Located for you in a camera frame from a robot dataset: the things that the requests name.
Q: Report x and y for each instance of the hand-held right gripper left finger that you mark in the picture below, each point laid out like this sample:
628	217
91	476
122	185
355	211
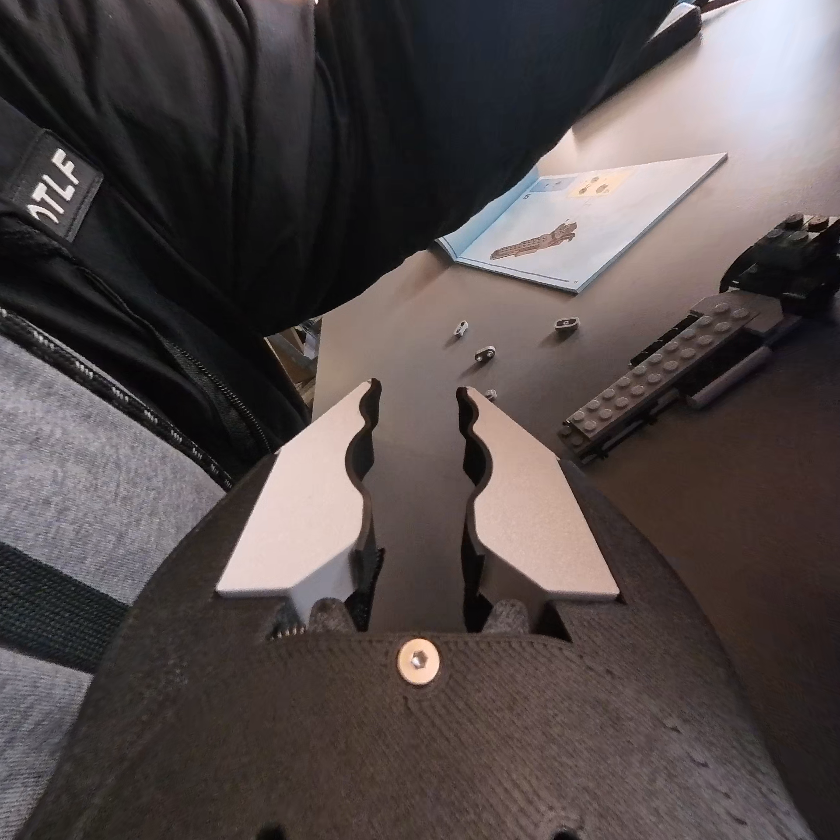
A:
302	518

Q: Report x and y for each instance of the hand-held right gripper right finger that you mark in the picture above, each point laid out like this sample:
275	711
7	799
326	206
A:
538	525

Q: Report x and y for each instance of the person's left forearm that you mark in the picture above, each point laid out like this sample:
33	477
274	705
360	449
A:
459	118

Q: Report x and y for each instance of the grey desk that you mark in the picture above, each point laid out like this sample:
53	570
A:
722	525

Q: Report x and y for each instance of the grey black brick model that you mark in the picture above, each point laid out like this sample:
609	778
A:
663	367

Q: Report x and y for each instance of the person's grey pants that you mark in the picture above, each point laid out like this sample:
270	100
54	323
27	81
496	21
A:
65	433

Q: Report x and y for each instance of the light blue instruction booklet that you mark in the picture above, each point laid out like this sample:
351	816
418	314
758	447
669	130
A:
623	216

